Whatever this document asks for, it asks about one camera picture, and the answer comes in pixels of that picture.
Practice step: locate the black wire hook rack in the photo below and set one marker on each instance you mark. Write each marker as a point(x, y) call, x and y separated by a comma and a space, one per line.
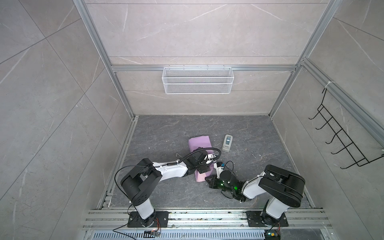
point(340, 134)

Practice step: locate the aluminium rail base frame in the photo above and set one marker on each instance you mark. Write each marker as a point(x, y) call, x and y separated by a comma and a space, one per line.
point(186, 224)

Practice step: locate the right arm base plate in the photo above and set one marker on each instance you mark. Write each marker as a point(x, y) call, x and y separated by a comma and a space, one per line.
point(262, 219)

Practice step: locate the pink wrapping paper sheet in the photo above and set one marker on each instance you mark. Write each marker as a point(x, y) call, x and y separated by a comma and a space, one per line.
point(201, 142)

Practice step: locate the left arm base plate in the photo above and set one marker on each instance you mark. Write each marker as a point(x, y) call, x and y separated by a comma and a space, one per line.
point(157, 219)

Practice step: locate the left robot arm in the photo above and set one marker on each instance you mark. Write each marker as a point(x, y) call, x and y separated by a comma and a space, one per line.
point(139, 183)

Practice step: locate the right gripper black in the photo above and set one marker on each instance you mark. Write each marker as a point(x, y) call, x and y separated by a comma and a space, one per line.
point(213, 184)

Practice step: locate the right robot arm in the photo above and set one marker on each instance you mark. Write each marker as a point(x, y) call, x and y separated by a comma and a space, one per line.
point(285, 187)

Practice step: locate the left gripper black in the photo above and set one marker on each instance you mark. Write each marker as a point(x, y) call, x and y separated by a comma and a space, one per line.
point(206, 167)

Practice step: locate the green connector board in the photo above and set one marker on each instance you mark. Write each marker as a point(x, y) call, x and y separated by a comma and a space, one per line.
point(272, 235)

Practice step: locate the white wire mesh basket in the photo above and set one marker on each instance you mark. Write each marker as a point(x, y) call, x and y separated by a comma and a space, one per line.
point(197, 80)

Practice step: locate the white tape dispenser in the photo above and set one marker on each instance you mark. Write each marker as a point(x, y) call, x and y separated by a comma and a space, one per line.
point(227, 143)

